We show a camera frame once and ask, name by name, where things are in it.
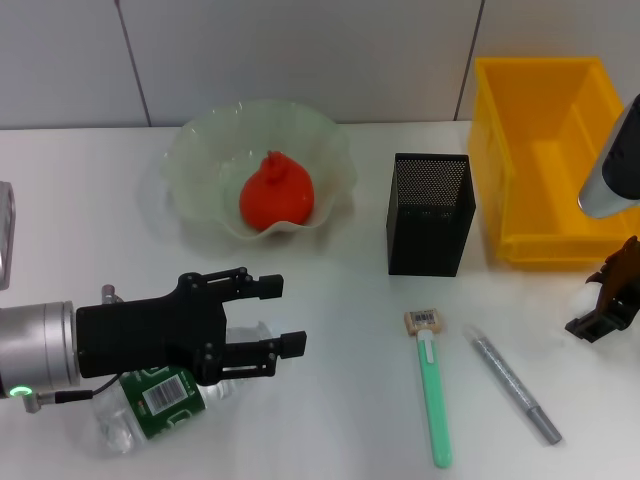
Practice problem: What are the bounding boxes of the mint green utility knife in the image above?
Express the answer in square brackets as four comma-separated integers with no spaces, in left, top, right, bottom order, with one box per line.
[414,327,455,470]

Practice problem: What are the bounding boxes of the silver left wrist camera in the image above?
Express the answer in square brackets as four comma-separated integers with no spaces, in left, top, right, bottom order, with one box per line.
[0,182,19,291]

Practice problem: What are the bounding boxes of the yellow plastic bin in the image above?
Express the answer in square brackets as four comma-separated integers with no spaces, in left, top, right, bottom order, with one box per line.
[467,56,640,264]

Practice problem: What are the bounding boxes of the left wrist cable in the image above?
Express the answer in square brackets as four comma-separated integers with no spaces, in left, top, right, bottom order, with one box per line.
[22,374,121,414]

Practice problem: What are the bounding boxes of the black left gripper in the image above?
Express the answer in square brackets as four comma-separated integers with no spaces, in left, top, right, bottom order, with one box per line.
[74,267,307,386]

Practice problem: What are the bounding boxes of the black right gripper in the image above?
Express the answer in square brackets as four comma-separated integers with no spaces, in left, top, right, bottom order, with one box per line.
[564,234,640,344]

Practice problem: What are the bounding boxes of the black mesh pen holder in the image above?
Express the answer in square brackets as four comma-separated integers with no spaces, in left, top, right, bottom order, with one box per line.
[385,152,476,277]

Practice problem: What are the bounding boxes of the clear green-label water bottle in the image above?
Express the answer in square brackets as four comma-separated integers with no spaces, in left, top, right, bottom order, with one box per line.
[92,322,274,456]

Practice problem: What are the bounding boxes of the beige barcode eraser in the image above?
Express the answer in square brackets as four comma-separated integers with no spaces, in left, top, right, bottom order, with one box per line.
[403,308,441,337]

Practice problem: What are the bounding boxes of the grey marker pen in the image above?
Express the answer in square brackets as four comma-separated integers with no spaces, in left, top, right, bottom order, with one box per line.
[462,324,564,446]

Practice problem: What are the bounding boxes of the orange toy fruit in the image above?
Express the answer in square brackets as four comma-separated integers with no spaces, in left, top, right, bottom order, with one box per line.
[238,149,316,232]

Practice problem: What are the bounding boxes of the pale green wavy fruit bowl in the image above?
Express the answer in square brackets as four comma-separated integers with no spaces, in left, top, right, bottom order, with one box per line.
[160,99,359,245]

